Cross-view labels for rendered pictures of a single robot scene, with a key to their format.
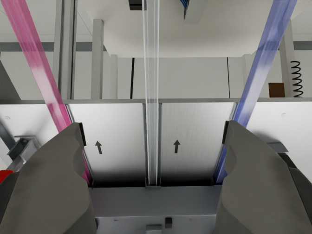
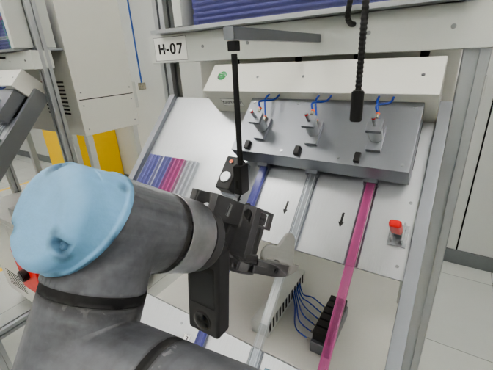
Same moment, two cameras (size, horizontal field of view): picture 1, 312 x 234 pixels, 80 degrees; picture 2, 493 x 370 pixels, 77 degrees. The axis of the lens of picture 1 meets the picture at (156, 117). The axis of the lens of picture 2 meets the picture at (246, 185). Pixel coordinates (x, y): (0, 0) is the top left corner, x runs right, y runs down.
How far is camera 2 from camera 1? 0.42 m
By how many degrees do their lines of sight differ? 35
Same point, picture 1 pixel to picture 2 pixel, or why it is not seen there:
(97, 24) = not seen: hidden behind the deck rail
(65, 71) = (423, 269)
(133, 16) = (357, 294)
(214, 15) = not seen: hidden behind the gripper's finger
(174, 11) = (313, 283)
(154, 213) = (306, 160)
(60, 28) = (423, 311)
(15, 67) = not seen: outside the picture
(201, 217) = (274, 151)
